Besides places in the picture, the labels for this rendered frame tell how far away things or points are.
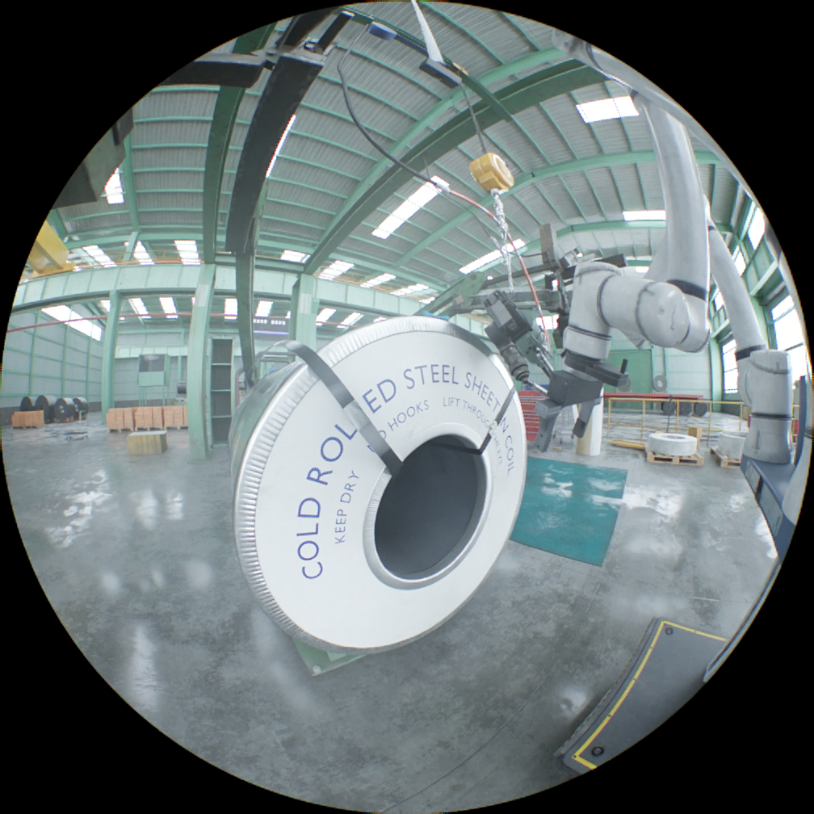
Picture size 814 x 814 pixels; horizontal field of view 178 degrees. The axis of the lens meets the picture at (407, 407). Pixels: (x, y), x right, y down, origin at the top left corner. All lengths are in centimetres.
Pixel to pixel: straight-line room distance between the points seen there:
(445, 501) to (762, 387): 123
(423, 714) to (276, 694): 57
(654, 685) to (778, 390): 87
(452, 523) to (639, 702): 103
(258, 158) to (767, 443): 136
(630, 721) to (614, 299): 102
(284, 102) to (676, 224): 70
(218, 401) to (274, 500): 639
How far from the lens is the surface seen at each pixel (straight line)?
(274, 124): 65
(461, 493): 111
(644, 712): 104
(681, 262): 53
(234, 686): 139
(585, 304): 47
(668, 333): 39
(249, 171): 75
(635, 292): 40
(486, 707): 125
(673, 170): 60
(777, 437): 89
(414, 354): 69
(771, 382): 89
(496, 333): 81
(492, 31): 1195
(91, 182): 56
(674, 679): 115
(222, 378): 683
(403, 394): 66
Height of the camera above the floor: 114
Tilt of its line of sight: 3 degrees down
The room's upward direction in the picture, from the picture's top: straight up
